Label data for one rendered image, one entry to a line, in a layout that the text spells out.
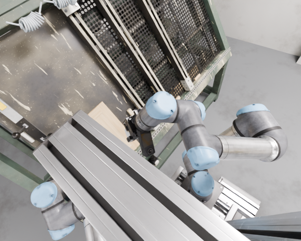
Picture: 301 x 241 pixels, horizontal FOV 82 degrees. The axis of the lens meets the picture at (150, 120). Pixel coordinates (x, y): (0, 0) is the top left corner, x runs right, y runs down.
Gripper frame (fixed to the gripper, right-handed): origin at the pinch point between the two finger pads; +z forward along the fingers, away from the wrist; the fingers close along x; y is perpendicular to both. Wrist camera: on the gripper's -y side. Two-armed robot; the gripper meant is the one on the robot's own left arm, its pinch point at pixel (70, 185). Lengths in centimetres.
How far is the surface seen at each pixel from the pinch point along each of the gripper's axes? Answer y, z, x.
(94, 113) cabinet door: 25, 22, -39
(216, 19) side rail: 13, 26, -192
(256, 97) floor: -101, 99, -229
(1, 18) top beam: 79, -18, -36
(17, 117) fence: 48.4, 5.9, -5.8
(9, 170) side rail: 31.5, 14.3, 18.3
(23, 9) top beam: 79, -18, -48
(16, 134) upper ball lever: 38.2, -1.8, -0.7
